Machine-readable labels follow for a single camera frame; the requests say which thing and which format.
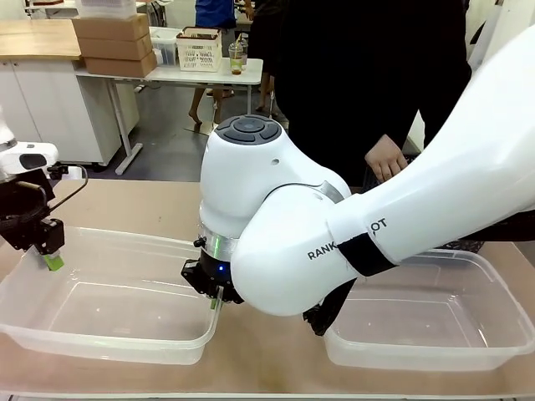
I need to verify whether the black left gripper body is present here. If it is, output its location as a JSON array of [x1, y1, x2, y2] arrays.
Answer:
[[0, 165, 68, 256]]

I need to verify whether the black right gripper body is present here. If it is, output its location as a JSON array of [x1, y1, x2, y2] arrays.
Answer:
[[180, 249, 246, 305]]

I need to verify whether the white lattice plastic basket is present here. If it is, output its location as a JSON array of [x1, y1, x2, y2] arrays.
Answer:
[[176, 27, 223, 74]]

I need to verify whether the person's left hand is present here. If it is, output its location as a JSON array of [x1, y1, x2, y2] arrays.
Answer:
[[364, 133, 410, 183]]

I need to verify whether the clear plastic bin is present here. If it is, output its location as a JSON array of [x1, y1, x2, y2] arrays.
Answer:
[[324, 246, 535, 373], [0, 225, 222, 367]]

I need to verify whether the white cabinet with wooden top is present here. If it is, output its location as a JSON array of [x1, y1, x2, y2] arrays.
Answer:
[[0, 19, 140, 167]]

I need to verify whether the brown cardboard box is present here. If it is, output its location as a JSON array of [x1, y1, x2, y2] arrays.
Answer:
[[77, 33, 154, 62], [83, 52, 159, 79], [71, 13, 150, 43]]

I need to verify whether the white folding table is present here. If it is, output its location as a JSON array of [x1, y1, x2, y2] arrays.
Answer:
[[74, 57, 265, 176]]

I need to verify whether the plastic cup with drink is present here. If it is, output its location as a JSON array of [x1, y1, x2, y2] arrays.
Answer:
[[227, 35, 249, 77]]

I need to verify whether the clear plastic storage box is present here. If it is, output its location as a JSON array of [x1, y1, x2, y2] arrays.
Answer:
[[149, 26, 183, 68]]

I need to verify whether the white stacked container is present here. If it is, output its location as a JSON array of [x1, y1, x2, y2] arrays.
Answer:
[[79, 0, 148, 20]]

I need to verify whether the person in black clothes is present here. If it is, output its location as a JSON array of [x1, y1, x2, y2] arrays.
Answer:
[[267, 0, 476, 191]]

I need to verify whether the person in blue shirt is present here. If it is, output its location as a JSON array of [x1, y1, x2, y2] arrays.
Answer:
[[186, 0, 238, 126]]

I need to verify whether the thin black camera cable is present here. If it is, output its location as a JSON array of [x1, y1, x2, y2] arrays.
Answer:
[[46, 165, 89, 210]]

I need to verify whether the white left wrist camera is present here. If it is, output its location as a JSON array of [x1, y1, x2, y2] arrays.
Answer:
[[12, 142, 59, 172]]

